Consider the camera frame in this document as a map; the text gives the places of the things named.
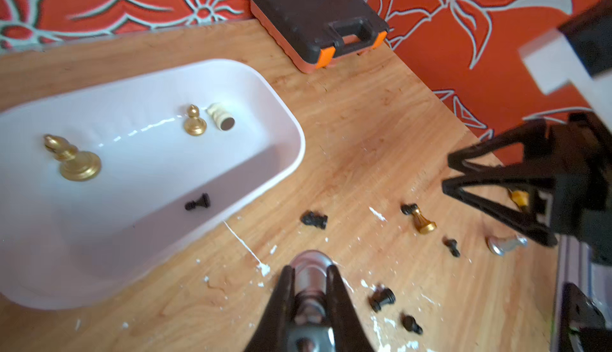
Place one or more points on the white plastic storage box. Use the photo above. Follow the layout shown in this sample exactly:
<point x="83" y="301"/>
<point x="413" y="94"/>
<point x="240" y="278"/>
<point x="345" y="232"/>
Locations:
<point x="67" y="244"/>

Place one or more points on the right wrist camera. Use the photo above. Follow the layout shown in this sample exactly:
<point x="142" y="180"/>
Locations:
<point x="577" y="53"/>

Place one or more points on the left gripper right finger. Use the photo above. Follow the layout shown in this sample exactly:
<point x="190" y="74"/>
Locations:
<point x="348" y="331"/>

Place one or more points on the black piece lower centre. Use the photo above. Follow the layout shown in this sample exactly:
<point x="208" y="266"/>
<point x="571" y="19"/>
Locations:
<point x="410" y="324"/>

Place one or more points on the black tool case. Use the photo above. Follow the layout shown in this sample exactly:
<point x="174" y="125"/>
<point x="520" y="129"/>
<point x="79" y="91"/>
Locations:
<point x="315" y="34"/>

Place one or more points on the black knight chess piece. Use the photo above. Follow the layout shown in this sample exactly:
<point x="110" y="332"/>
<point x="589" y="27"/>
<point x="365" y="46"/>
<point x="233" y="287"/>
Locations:
<point x="315" y="220"/>

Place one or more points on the gold and black pawn pair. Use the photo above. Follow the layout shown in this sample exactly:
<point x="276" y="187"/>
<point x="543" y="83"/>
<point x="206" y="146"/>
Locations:
<point x="422" y="224"/>

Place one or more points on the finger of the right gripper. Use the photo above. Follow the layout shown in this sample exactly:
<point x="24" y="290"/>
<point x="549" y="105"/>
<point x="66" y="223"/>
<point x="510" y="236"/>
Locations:
<point x="506" y="177"/>
<point x="531" y="135"/>

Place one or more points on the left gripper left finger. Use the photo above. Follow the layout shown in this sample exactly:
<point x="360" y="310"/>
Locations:
<point x="272" y="331"/>

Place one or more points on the cream knight chess piece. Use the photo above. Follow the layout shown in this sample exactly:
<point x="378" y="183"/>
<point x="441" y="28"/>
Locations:
<point x="222" y="118"/>

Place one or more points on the gold pawn chess piece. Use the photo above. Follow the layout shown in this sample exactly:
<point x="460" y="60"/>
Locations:
<point x="194" y="124"/>

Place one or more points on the gold bishop chess piece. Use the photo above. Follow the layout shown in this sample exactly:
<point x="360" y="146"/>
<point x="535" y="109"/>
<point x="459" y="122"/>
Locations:
<point x="75" y="165"/>

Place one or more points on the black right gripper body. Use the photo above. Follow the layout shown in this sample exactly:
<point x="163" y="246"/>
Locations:
<point x="579" y="190"/>

